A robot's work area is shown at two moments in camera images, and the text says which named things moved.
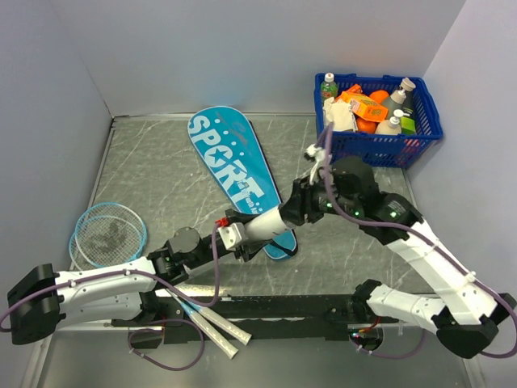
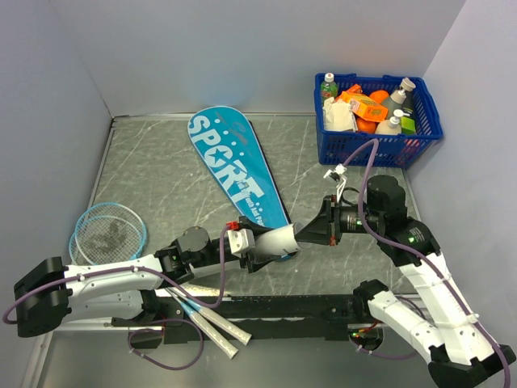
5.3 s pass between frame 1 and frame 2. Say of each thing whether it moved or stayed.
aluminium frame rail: stayed
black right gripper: moved
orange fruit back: stayed
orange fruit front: stayed
